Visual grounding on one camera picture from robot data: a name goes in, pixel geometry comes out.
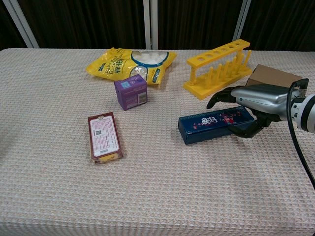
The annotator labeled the yellow test tube rack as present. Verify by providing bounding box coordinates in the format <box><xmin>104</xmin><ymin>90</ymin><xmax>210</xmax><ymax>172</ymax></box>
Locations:
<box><xmin>183</xmin><ymin>39</ymin><xmax>253</xmax><ymax>101</ymax></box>

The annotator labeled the brown cardboard box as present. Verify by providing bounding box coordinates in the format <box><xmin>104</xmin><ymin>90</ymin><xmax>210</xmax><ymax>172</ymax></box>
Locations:
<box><xmin>246</xmin><ymin>63</ymin><xmax>303</xmax><ymax>89</ymax></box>

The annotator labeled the white partition frame post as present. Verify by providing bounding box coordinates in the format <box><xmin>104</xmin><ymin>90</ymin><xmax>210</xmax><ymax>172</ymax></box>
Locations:
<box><xmin>143</xmin><ymin>0</ymin><xmax>158</xmax><ymax>50</ymax></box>
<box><xmin>2</xmin><ymin>0</ymin><xmax>40</xmax><ymax>49</ymax></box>
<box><xmin>232</xmin><ymin>0</ymin><xmax>252</xmax><ymax>42</ymax></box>

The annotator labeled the beige woven tablecloth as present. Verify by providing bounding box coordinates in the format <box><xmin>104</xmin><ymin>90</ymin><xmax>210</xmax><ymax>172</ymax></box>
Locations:
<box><xmin>0</xmin><ymin>48</ymin><xmax>315</xmax><ymax>236</ymax></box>

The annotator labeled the dark curtain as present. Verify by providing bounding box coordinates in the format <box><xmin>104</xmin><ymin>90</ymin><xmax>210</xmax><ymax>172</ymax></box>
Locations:
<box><xmin>0</xmin><ymin>0</ymin><xmax>315</xmax><ymax>52</ymax></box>

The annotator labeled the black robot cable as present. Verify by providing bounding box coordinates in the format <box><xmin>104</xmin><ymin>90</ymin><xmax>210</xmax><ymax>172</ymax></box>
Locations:
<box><xmin>286</xmin><ymin>78</ymin><xmax>315</xmax><ymax>191</ymax></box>

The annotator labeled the blue glasses case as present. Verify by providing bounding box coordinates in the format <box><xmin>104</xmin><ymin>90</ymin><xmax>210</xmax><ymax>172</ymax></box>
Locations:
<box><xmin>177</xmin><ymin>106</ymin><xmax>255</xmax><ymax>145</ymax></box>

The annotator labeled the red white flat box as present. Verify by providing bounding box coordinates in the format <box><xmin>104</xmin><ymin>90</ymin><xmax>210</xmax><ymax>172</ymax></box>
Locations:
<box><xmin>88</xmin><ymin>112</ymin><xmax>124</xmax><ymax>165</ymax></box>

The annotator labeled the purple small carton box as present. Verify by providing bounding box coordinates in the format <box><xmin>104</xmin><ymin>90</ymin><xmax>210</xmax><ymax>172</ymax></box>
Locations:
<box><xmin>114</xmin><ymin>74</ymin><xmax>148</xmax><ymax>111</ymax></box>

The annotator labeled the yellow marshmallow bag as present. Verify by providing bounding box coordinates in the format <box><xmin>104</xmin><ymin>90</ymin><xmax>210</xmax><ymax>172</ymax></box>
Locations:
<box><xmin>85</xmin><ymin>47</ymin><xmax>178</xmax><ymax>87</ymax></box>

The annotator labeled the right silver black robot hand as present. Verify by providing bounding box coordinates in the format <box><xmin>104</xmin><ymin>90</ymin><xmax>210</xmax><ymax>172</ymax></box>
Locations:
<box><xmin>206</xmin><ymin>84</ymin><xmax>296</xmax><ymax>139</ymax></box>

